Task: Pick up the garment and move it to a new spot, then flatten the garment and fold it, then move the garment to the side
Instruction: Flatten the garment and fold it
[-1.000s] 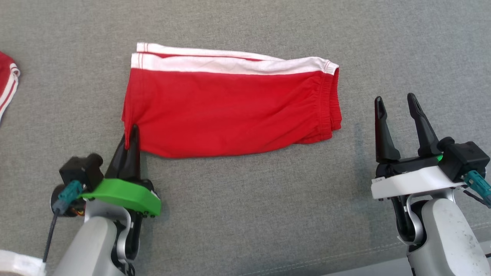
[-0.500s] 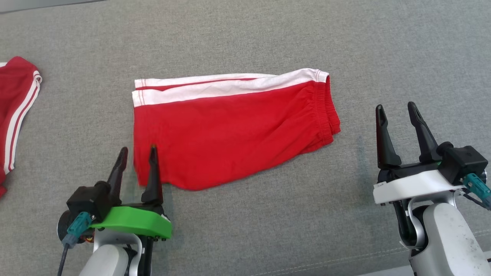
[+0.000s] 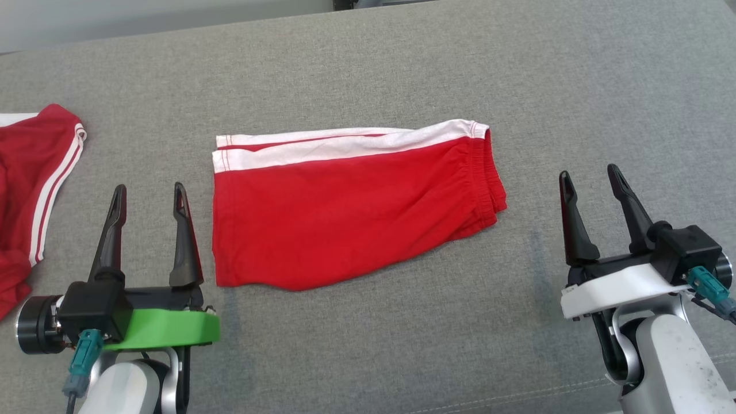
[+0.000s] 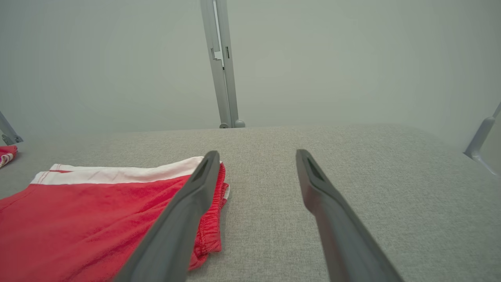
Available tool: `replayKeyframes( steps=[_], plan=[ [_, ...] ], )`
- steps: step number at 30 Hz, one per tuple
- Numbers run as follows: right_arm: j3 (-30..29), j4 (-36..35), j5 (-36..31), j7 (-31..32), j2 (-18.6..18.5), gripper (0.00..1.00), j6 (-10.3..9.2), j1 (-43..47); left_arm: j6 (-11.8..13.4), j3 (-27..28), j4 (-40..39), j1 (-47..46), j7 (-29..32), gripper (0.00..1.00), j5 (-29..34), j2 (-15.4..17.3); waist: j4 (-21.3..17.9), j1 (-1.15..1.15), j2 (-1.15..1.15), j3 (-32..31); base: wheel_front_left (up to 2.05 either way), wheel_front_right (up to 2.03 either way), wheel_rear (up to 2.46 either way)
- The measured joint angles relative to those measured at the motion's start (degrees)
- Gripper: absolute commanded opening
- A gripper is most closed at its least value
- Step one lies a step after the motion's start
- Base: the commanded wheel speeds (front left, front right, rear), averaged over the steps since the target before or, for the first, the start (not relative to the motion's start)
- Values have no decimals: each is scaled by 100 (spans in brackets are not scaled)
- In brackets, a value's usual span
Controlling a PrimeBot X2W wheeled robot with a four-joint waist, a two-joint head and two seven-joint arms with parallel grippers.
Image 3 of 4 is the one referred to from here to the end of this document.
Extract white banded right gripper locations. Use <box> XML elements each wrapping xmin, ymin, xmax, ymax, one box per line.
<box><xmin>559</xmin><ymin>164</ymin><xmax>691</xmax><ymax>320</ymax></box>

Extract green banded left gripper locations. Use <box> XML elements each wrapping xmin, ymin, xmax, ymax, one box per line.
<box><xmin>89</xmin><ymin>182</ymin><xmax>221</xmax><ymax>351</ymax></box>

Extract right cable with teal connector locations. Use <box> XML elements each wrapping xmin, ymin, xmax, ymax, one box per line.
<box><xmin>687</xmin><ymin>266</ymin><xmax>736</xmax><ymax>324</ymax></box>

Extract red shorts with white band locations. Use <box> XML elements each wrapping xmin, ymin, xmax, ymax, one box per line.
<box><xmin>212</xmin><ymin>119</ymin><xmax>508</xmax><ymax>291</ymax></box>

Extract left cable with teal connector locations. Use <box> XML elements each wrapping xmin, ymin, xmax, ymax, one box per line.
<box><xmin>62</xmin><ymin>329</ymin><xmax>105</xmax><ymax>414</ymax></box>

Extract cable with teal connector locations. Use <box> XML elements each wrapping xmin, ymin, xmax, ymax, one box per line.
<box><xmin>687</xmin><ymin>266</ymin><xmax>736</xmax><ymax>324</ymax></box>
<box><xmin>62</xmin><ymin>329</ymin><xmax>105</xmax><ymax>414</ymax></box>

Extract red basketball jersey white trim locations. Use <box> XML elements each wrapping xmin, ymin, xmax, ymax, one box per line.
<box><xmin>0</xmin><ymin>103</ymin><xmax>87</xmax><ymax>321</ymax></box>

